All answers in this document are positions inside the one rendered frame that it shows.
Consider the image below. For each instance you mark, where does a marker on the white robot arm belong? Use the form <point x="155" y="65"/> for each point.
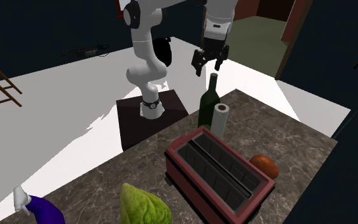
<point x="141" y="46"/>

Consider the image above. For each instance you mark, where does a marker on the dark green wine bottle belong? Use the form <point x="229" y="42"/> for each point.
<point x="208" y="104"/>

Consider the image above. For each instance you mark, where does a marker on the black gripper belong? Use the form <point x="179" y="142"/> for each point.
<point x="212" y="49"/>

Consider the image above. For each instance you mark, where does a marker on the green lettuce head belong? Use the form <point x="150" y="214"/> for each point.
<point x="143" y="206"/>

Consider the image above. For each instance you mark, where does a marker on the purple spray bottle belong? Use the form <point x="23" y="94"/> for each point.
<point x="40" y="209"/>

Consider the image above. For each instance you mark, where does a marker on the white paper towel roll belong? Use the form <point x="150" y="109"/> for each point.
<point x="219" y="119"/>

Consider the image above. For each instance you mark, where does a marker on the dark robot stand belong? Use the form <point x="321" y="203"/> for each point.
<point x="147" y="122"/>

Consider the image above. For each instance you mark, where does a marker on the brown bread loaf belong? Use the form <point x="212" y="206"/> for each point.
<point x="265" y="166"/>

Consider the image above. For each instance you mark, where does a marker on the red toaster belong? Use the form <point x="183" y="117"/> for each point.
<point x="217" y="176"/>

